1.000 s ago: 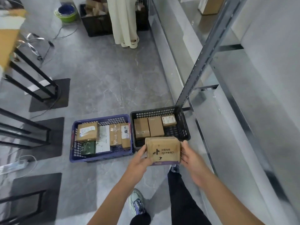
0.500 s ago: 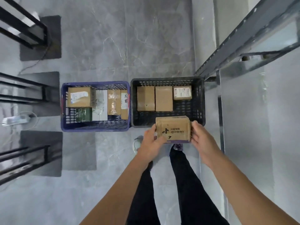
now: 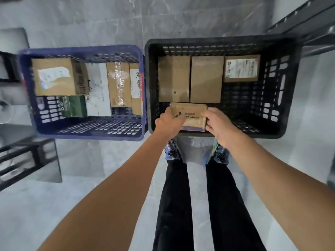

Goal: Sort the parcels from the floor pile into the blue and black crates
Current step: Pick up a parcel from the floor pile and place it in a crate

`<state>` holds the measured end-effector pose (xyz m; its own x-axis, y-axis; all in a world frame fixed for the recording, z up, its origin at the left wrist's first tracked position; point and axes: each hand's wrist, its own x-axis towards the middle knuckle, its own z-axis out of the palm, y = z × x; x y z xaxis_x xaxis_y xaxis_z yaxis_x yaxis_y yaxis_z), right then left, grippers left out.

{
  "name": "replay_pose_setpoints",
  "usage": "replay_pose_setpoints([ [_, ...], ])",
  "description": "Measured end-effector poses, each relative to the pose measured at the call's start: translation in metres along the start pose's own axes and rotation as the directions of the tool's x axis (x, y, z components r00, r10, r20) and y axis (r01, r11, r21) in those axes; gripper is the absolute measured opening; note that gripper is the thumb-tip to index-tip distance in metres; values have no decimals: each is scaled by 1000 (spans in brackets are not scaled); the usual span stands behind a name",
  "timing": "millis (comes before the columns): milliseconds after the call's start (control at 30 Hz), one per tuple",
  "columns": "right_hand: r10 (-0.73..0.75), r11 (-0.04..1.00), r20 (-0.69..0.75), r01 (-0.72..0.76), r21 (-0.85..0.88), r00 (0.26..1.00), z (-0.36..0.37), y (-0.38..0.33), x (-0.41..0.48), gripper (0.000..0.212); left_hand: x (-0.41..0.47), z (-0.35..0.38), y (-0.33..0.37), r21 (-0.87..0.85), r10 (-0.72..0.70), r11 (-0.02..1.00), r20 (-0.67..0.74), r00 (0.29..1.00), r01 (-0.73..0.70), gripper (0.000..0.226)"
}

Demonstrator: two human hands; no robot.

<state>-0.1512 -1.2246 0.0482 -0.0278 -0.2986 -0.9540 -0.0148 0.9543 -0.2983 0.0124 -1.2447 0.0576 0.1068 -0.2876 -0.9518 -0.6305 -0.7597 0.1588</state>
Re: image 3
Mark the long taped brown box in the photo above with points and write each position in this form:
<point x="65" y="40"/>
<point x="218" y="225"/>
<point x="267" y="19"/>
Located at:
<point x="119" y="86"/>

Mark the person's right forearm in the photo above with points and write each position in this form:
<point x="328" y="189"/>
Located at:
<point x="288" y="190"/>

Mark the person's left hand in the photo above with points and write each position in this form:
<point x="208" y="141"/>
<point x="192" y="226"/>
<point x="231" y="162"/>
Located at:
<point x="168" y="125"/>

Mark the large plain brown box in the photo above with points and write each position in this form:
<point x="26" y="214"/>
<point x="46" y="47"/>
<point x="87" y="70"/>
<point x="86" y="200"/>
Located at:
<point x="206" y="81"/>

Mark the person's leg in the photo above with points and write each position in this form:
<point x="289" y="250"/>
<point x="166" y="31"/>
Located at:
<point x="174" y="211"/>
<point x="230" y="211"/>

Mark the person's right shoe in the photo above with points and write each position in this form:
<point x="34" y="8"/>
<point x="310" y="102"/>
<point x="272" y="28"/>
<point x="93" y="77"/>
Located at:
<point x="219" y="155"/>

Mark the person's right hand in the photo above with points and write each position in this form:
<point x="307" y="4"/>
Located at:
<point x="219" y="125"/>

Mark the person's right leg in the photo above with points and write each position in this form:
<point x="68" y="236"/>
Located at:
<point x="230" y="211"/>

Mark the small brown box purple edge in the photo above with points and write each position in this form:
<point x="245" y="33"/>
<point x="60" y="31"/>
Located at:
<point x="192" y="109"/>

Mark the person's left forearm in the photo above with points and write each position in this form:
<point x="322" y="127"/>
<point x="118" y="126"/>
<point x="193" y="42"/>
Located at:
<point x="110" y="203"/>

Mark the brown box handwritten label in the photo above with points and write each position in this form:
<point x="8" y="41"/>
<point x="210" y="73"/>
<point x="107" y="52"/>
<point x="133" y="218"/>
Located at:
<point x="136" y="104"/>

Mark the green cardboard box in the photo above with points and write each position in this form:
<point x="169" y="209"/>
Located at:
<point x="73" y="107"/>

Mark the brown box barcode label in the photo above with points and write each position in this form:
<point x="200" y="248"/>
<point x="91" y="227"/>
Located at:
<point x="242" y="69"/>

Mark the brown cardboard box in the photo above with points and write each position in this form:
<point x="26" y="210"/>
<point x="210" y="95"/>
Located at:
<point x="174" y="78"/>

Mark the person's left leg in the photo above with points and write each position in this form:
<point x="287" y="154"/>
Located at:
<point x="174" y="211"/>

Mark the blue plastic crate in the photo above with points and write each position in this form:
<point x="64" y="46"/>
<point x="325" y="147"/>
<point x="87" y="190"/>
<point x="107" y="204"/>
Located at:
<point x="91" y="130"/>

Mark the brown box peeling white label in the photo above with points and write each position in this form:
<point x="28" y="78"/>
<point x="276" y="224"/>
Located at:
<point x="57" y="86"/>

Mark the white cardboard box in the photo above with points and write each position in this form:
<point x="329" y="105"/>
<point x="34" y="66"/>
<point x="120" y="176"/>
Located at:
<point x="98" y="83"/>

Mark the black plastic crate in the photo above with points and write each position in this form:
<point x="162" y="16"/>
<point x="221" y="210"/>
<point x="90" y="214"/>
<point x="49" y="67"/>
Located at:
<point x="288" y="88"/>

